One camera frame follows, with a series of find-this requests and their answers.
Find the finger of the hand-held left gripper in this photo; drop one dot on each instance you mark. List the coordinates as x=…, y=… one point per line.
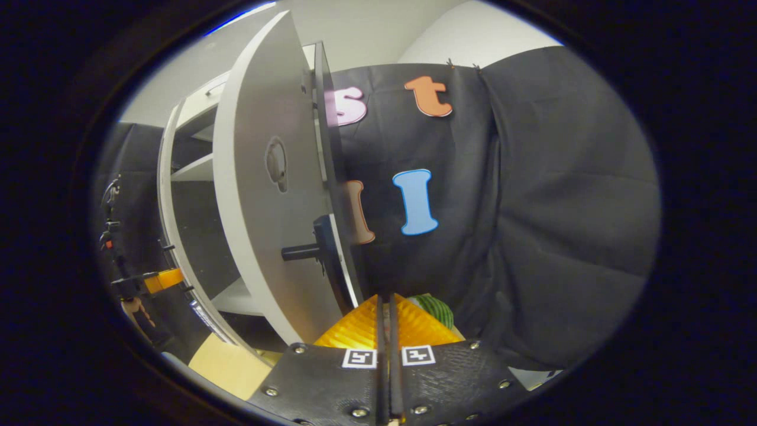
x=164, y=280

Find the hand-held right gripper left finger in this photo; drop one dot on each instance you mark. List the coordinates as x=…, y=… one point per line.
x=319, y=378

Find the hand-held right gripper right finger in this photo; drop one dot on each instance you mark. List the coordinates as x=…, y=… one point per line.
x=455, y=378

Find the white cabinet door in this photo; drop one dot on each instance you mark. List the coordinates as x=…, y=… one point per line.
x=254, y=118
x=164, y=195

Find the white double-door shoe cabinet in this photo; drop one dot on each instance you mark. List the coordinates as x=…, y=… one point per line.
x=334, y=165

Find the white cabinet shelf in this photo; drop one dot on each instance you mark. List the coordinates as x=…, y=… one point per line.
x=195, y=168

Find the white cabinet drawer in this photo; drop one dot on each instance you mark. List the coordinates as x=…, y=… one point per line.
x=201, y=103

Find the blue white printed box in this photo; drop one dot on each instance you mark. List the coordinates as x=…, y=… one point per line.
x=204, y=316

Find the green striped round object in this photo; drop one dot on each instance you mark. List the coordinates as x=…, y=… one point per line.
x=437, y=310

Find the black backdrop cloth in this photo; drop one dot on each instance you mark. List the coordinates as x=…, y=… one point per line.
x=562, y=207
x=133, y=154

